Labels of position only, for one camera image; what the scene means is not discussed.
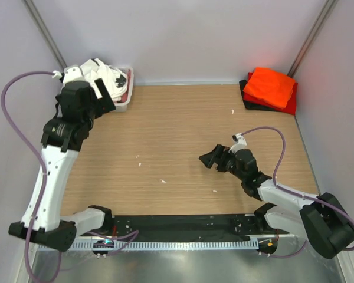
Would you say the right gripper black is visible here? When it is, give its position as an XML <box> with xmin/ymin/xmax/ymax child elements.
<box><xmin>199</xmin><ymin>144</ymin><xmax>245</xmax><ymax>181</ymax></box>

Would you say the white t shirt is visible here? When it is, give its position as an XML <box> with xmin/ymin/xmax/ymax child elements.
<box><xmin>80</xmin><ymin>58</ymin><xmax>127</xmax><ymax>103</ymax></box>

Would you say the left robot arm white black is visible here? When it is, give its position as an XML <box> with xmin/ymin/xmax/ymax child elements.
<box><xmin>8</xmin><ymin>79</ymin><xmax>116</xmax><ymax>252</ymax></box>

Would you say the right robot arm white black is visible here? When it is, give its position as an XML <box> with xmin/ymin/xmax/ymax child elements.
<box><xmin>199</xmin><ymin>144</ymin><xmax>354</xmax><ymax>259</ymax></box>

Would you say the white plastic laundry basket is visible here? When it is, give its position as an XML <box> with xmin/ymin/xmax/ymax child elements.
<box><xmin>114</xmin><ymin>67</ymin><xmax>134</xmax><ymax>113</ymax></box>

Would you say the black folded t shirt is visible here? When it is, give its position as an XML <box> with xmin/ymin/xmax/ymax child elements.
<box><xmin>238</xmin><ymin>78</ymin><xmax>281</xmax><ymax>112</ymax></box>

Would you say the red folded t shirt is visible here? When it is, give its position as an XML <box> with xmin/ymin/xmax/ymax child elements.
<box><xmin>239</xmin><ymin>72</ymin><xmax>298</xmax><ymax>116</ymax></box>

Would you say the orange folded t shirt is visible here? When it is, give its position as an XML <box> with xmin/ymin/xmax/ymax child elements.
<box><xmin>244</xmin><ymin>67</ymin><xmax>296</xmax><ymax>109</ymax></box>

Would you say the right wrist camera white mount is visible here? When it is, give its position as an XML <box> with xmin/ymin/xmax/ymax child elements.
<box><xmin>229</xmin><ymin>133</ymin><xmax>247</xmax><ymax>154</ymax></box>

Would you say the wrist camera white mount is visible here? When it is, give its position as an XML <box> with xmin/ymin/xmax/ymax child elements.
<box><xmin>52</xmin><ymin>65</ymin><xmax>85</xmax><ymax>85</ymax></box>
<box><xmin>229</xmin><ymin>133</ymin><xmax>247</xmax><ymax>154</ymax></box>

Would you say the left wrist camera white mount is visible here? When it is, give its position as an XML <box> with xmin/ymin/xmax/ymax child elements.
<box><xmin>52</xmin><ymin>65</ymin><xmax>85</xmax><ymax>85</ymax></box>

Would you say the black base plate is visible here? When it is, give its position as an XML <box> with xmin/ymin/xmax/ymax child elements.
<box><xmin>110</xmin><ymin>213</ymin><xmax>281</xmax><ymax>241</ymax></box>

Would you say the white slotted cable duct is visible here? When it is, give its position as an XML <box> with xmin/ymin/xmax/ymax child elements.
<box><xmin>69</xmin><ymin>238</ymin><xmax>259</xmax><ymax>251</ymax></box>

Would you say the left aluminium corner post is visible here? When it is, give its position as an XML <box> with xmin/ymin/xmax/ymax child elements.
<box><xmin>22</xmin><ymin>0</ymin><xmax>67</xmax><ymax>69</ymax></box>

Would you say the aluminium corner post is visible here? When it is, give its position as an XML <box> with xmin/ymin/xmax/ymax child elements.
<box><xmin>22</xmin><ymin>0</ymin><xmax>67</xmax><ymax>69</ymax></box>
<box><xmin>287</xmin><ymin>0</ymin><xmax>339</xmax><ymax>78</ymax></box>

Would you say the right aluminium corner post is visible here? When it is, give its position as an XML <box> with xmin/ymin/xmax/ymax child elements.
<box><xmin>287</xmin><ymin>0</ymin><xmax>339</xmax><ymax>78</ymax></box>

